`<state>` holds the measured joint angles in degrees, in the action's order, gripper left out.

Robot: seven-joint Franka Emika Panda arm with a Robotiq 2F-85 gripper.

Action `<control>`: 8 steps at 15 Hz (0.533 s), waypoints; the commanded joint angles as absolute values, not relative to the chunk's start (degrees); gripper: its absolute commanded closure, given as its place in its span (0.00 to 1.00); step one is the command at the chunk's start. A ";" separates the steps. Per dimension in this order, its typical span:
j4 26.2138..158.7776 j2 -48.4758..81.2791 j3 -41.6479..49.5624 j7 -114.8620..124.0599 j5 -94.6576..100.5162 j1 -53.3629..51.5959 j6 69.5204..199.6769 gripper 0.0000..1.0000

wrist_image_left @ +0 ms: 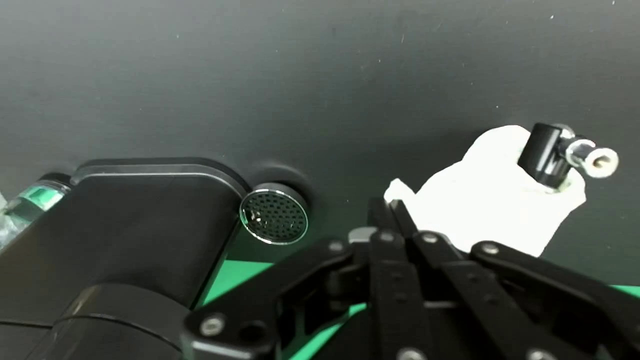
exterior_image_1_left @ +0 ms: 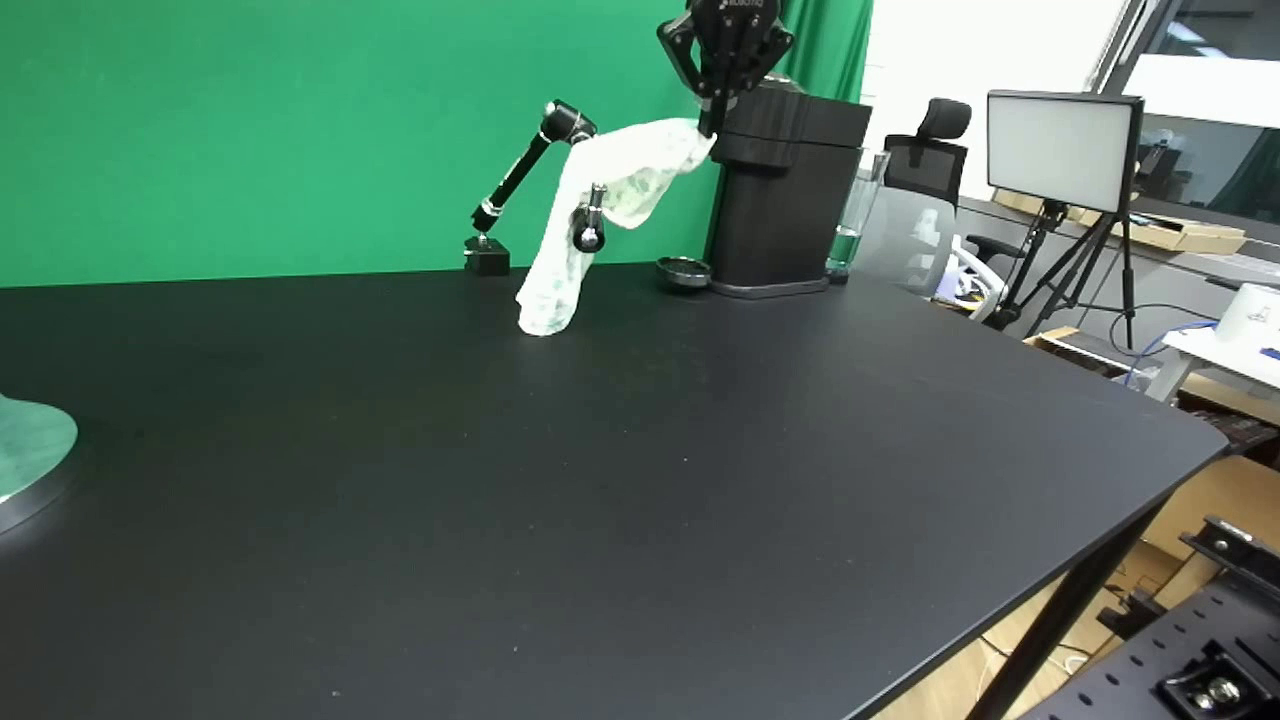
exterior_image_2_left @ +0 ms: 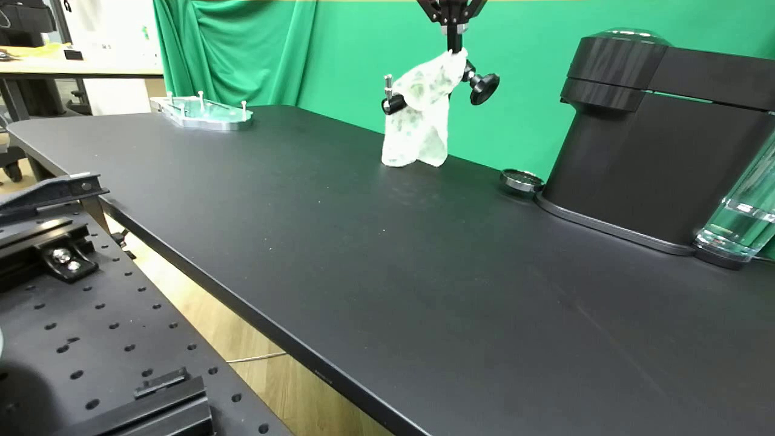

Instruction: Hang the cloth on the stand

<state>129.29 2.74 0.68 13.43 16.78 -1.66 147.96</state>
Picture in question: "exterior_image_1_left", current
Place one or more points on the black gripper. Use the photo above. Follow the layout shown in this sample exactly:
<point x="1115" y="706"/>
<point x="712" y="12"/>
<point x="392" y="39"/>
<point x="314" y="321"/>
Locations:
<point x="729" y="25"/>

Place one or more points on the white cloth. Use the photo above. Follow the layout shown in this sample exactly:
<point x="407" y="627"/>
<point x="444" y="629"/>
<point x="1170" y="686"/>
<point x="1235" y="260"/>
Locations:
<point x="555" y="287"/>

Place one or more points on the black coffee machine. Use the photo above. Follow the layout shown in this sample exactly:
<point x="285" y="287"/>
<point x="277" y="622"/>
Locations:
<point x="781" y="185"/>

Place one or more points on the round black mesh disc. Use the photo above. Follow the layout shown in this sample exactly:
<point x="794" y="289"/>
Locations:
<point x="687" y="275"/>

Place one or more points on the black office chair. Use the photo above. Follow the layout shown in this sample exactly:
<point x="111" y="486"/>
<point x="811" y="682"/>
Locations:
<point x="942" y="143"/>

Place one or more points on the grey chair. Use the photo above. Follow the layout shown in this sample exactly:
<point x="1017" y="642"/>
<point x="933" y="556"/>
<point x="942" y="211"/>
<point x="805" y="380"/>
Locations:
<point x="913" y="242"/>

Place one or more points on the LED light panel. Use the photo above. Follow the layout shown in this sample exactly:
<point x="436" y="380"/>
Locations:
<point x="1066" y="148"/>

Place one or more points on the black light tripod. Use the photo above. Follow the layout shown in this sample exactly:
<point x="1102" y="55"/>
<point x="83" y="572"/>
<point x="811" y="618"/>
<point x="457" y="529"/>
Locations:
<point x="1066" y="275"/>

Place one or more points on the green backdrop curtain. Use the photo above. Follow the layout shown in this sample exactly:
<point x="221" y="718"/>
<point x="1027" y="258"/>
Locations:
<point x="201" y="134"/>

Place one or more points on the white flat object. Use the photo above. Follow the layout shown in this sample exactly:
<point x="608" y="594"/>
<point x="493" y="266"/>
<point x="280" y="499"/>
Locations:
<point x="1235" y="340"/>

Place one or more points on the black table leg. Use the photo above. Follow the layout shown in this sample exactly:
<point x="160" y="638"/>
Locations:
<point x="1044" y="627"/>

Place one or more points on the black perforated breadboard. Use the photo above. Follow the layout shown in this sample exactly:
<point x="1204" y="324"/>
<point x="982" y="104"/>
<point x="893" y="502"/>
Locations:
<point x="1134" y="673"/>

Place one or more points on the clear round plate with pins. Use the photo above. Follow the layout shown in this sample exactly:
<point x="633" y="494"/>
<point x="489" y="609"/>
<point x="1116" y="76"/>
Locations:
<point x="31" y="462"/>

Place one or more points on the black mounting bracket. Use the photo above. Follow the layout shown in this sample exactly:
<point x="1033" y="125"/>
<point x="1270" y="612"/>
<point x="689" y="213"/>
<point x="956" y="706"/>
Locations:
<point x="1235" y="551"/>

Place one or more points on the black screw mount block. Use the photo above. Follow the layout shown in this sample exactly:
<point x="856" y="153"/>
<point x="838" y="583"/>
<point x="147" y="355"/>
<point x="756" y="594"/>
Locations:
<point x="1210" y="682"/>

